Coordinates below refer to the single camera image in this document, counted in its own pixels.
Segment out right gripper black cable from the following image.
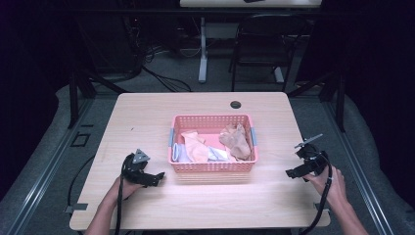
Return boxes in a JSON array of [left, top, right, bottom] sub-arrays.
[[297, 153, 334, 235]]

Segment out black floor cables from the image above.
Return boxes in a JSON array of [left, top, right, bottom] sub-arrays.
[[123, 19, 194, 94]]

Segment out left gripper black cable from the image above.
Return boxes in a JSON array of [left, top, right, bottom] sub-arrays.
[[114, 153, 135, 235]]

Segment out person's left hand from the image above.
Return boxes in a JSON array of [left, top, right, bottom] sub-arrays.
[[114, 175, 145, 201]]

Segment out black metal stand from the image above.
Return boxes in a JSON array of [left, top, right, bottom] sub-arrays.
[[67, 19, 128, 129], [287, 65, 346, 133]]

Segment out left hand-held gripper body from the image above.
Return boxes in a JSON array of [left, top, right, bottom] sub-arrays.
[[121, 148, 158, 188]]

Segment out light blue sock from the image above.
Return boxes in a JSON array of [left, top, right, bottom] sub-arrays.
[[171, 142, 193, 164]]

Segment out person's right hand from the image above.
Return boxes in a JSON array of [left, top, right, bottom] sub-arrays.
[[302, 165, 347, 211]]

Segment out tan sock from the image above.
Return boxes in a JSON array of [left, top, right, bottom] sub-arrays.
[[218, 122, 253, 162]]

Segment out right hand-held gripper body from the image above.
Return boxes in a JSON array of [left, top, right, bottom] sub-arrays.
[[294, 133, 330, 180]]

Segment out pink plastic basket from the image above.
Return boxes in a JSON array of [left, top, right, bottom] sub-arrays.
[[167, 114, 259, 173]]

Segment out black folding chair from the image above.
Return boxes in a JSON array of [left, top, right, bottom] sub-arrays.
[[228, 13, 308, 93]]

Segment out orange sock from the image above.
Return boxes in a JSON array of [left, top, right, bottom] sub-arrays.
[[180, 130, 209, 164]]

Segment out white desk leg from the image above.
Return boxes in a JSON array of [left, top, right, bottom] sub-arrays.
[[197, 17, 209, 84]]

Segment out white sock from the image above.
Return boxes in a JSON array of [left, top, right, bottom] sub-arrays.
[[207, 146, 231, 163]]

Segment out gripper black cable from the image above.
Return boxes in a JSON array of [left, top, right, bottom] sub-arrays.
[[114, 153, 135, 235], [297, 153, 334, 235]]

